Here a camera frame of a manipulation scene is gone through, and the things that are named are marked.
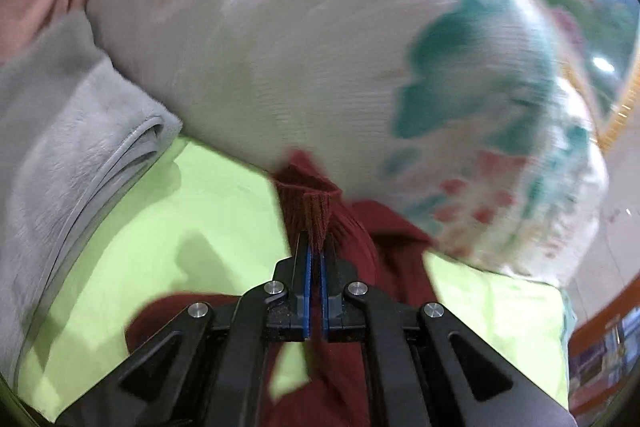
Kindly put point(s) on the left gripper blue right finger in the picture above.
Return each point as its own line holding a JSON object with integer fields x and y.
{"x": 335, "y": 275}

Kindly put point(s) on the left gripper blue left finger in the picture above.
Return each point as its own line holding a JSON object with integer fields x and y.
{"x": 291, "y": 316}

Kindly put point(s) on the dark red knit hooded sweater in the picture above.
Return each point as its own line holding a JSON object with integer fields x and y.
{"x": 213, "y": 360}

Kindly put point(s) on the light green bed sheet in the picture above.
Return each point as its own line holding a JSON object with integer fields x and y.
{"x": 200, "y": 222}

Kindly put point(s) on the white floral quilt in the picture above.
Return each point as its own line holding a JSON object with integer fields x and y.
{"x": 456, "y": 114}

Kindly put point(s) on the folded grey towel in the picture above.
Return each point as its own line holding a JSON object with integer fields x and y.
{"x": 75, "y": 136}

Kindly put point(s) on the orange wooden furniture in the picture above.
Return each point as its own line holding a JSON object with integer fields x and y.
{"x": 602, "y": 353}

